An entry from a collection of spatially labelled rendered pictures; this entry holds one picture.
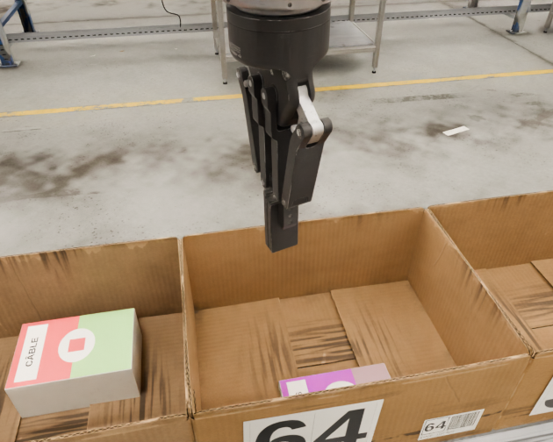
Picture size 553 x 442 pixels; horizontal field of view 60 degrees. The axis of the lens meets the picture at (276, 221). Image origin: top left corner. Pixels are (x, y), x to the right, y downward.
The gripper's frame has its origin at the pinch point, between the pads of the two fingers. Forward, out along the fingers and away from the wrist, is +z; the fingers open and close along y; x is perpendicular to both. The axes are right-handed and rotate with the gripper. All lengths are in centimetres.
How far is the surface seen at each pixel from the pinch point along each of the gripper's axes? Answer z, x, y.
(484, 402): 25.6, 20.0, 15.5
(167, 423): 17.1, -16.0, 5.6
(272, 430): 21.9, -5.7, 8.9
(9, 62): 127, -49, -427
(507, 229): 26, 47, -7
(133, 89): 131, 34, -331
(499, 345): 21.4, 24.7, 11.9
